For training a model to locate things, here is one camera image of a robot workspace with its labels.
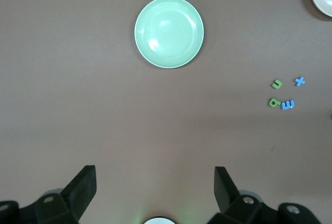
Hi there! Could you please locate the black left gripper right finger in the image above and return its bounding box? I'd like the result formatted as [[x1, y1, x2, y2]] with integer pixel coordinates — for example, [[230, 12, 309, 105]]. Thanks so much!
[[209, 166, 322, 224]]

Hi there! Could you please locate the green plate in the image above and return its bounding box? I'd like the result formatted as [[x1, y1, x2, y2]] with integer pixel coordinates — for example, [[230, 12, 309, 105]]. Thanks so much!
[[134, 0, 205, 69]]

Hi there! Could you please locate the brown table mat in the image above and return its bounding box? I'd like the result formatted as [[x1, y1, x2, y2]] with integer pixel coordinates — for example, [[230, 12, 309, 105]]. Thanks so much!
[[0, 0, 332, 224]]

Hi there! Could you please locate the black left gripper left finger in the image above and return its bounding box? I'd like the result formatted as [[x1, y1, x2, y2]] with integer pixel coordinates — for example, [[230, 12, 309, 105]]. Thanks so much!
[[0, 165, 97, 224]]

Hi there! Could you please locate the green letter q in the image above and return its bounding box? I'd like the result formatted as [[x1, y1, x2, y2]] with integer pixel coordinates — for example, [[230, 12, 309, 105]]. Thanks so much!
[[268, 97, 282, 108]]

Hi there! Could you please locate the blue letter m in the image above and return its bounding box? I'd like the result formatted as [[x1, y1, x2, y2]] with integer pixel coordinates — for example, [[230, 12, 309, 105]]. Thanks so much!
[[281, 100, 296, 110]]

